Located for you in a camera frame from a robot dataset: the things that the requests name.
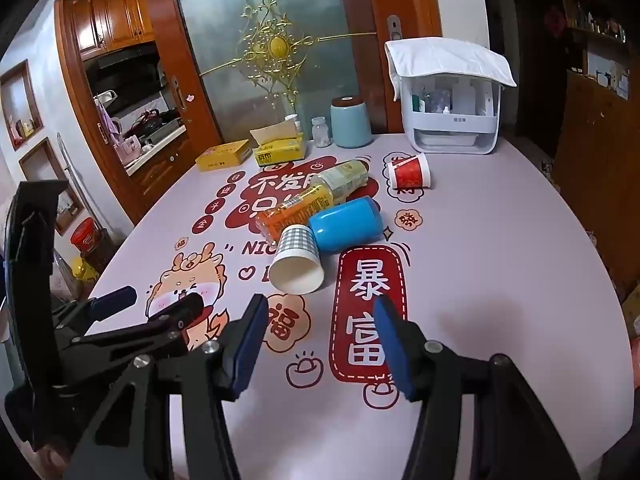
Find red paper cup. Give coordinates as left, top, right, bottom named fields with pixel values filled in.
left=384, top=152, right=432, bottom=192

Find wooden wall niche shelf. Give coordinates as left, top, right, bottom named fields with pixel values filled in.
left=0, top=60, right=47, bottom=152
left=19, top=137, right=85, bottom=237

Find black range hood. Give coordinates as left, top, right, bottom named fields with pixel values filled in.
left=85, top=42, right=162, bottom=102

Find white desktop storage organizer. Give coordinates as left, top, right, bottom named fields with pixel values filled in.
left=402, top=71, right=502, bottom=155

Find light blue canister brown lid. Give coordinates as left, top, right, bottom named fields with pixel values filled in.
left=330, top=96, right=374, bottom=149

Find orange label plastic bottle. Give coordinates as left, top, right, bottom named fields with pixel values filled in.
left=255, top=183, right=335, bottom=241

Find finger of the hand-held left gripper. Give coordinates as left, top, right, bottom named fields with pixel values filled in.
left=50, top=286, right=139, bottom=332
left=55, top=292, right=206, bottom=392

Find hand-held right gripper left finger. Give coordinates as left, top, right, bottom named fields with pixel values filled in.
left=75, top=293, right=270, bottom=480

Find blue cup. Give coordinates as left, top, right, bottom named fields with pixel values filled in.
left=307, top=196, right=382, bottom=252

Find frosted glass door gold ornament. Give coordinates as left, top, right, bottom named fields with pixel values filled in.
left=167, top=0, right=392, bottom=145

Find white folded cloth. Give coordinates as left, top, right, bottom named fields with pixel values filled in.
left=384, top=37, right=518, bottom=103

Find wooden kitchen wall cabinets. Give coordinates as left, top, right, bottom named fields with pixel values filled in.
left=67, top=0, right=157, bottom=54

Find yellow lid container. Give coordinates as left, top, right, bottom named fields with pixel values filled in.
left=72, top=258, right=99, bottom=282

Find checkered paper cup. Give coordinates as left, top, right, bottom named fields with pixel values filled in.
left=270, top=224, right=326, bottom=295

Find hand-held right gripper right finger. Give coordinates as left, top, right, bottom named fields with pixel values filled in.
left=373, top=294, right=597, bottom=480

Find yellow tissue box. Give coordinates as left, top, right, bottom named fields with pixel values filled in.
left=249, top=124, right=306, bottom=166

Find dark wooden shelf unit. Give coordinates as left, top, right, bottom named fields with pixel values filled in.
left=550, top=0, right=640, bottom=311

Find red lid jar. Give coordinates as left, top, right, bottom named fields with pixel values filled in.
left=70, top=217, right=114, bottom=274

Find flat yellow box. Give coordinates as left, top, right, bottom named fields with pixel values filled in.
left=195, top=140, right=252, bottom=174

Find small clear jar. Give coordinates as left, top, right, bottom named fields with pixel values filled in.
left=311, top=116, right=331, bottom=149

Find green label plastic bottle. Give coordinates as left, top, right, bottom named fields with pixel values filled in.
left=316, top=159, right=382, bottom=206

